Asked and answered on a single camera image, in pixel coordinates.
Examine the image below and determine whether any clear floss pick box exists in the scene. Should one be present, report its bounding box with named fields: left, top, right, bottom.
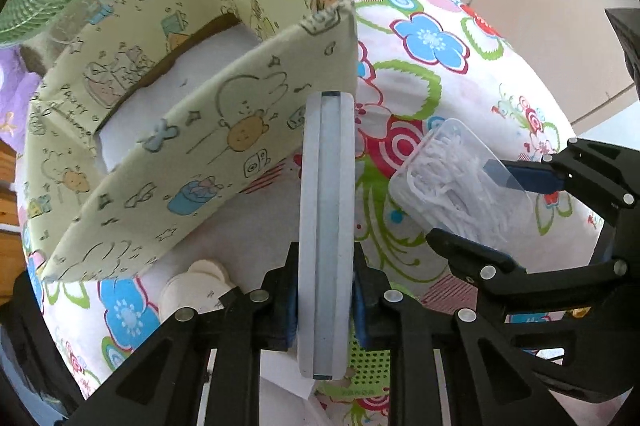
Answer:
left=388, top=118, right=533, bottom=256

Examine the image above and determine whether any yellow patterned storage box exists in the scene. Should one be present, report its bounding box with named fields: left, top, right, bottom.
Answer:
left=21, top=0, right=358, bottom=283

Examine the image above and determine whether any wooden chair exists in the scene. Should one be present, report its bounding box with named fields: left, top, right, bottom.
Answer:
left=0, top=142, right=26, bottom=304

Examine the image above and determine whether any floral tablecloth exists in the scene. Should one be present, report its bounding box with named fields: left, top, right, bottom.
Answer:
left=15, top=0, right=574, bottom=406

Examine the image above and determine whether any purple plush bunny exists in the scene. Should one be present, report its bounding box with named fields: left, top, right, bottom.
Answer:
left=0, top=47, right=41, bottom=154

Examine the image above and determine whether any white 45W charger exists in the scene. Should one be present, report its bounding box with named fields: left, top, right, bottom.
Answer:
left=260, top=350, right=316, bottom=399

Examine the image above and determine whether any cream bear compact mirror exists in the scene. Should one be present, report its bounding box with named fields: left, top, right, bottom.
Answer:
left=158, top=259, right=235, bottom=322

